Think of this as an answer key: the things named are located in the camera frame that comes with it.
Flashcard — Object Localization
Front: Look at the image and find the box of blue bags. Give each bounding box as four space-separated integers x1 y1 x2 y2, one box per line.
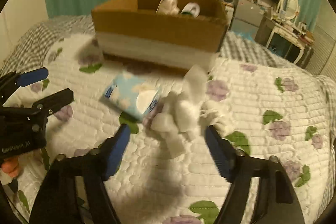
233 31 255 42

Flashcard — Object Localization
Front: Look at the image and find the orange white plush toy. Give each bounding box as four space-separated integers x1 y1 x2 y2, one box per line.
1 156 21 185

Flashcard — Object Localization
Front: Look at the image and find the cream lace cloth bundle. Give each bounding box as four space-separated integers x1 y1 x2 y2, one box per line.
156 0 180 15

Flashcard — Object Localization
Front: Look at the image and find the brown cardboard box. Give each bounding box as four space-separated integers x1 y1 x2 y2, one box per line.
91 0 228 71

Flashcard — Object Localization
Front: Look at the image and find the white floral quilt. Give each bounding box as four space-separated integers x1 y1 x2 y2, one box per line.
10 34 335 223

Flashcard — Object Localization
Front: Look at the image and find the white fluffy cloth bundle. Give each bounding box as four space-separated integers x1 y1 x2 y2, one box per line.
150 65 234 159

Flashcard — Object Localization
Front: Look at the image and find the silver mini fridge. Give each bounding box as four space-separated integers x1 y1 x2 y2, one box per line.
230 0 267 36

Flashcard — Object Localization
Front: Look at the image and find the light blue tissue pack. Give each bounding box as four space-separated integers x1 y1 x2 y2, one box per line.
102 71 160 121

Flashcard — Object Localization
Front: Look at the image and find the blue basket under table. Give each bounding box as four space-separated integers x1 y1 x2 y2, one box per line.
268 42 284 57

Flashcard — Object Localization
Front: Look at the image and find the white green sock bundle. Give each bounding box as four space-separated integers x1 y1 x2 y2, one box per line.
181 2 201 18

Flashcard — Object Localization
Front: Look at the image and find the grey checked bed sheet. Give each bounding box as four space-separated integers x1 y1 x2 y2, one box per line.
0 15 336 214

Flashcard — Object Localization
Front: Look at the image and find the white louvered wardrobe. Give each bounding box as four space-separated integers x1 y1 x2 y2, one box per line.
306 0 336 81

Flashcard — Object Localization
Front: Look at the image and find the white dressing table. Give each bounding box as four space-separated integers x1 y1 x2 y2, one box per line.
264 18 314 69

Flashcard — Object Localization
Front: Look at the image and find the white oval vanity mirror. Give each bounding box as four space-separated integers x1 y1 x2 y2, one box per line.
278 0 300 20

